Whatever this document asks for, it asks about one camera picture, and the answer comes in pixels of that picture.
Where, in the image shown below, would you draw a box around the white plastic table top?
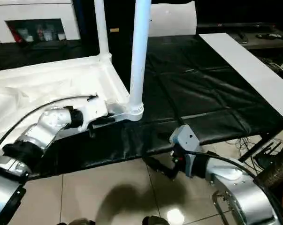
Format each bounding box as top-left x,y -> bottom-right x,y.
0,54 -> 145,153

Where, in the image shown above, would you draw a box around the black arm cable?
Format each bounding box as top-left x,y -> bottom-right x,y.
0,94 -> 99,160
184,151 -> 283,225

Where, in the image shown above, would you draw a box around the black floor device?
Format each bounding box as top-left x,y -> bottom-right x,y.
257,140 -> 283,167

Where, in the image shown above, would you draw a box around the brown woven stool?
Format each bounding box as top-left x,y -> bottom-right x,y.
255,150 -> 283,188

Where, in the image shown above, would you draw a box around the black remote control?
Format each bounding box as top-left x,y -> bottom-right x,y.
256,33 -> 283,40

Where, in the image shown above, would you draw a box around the white plastic table leg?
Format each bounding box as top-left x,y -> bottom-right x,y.
129,0 -> 153,117
93,0 -> 113,63

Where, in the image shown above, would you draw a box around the dark low table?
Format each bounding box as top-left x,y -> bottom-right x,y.
196,22 -> 283,71

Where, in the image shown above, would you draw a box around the grey floor wires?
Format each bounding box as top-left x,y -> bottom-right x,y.
237,138 -> 283,174

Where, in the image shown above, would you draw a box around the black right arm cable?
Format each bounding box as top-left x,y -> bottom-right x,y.
184,151 -> 283,225

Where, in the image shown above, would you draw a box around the red bottle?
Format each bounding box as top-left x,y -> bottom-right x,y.
8,25 -> 22,43

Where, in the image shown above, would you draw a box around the black work mat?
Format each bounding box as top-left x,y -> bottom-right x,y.
0,35 -> 283,181

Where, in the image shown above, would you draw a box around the dark robot left foot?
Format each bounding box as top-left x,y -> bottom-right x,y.
70,217 -> 96,225

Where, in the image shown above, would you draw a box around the black stand leg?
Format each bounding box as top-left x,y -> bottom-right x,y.
238,133 -> 283,162

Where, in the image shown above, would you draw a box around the white flat board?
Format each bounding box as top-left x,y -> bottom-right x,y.
199,32 -> 283,125

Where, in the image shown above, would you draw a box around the white glass-door cabinet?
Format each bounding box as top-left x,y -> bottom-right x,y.
0,0 -> 82,45

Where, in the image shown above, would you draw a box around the dark robot foot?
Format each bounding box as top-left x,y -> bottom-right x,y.
143,216 -> 170,225
70,217 -> 96,225

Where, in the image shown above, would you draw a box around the dark robot right foot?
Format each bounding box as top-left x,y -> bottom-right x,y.
143,216 -> 170,225

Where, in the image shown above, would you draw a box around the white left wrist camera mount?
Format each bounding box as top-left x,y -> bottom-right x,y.
79,98 -> 109,132

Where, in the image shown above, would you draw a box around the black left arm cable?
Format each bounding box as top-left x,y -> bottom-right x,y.
0,94 -> 99,160

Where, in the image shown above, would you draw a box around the black box with gold label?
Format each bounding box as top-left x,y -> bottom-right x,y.
72,0 -> 136,59

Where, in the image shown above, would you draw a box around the chrome bent tube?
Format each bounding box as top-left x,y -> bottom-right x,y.
211,191 -> 231,225

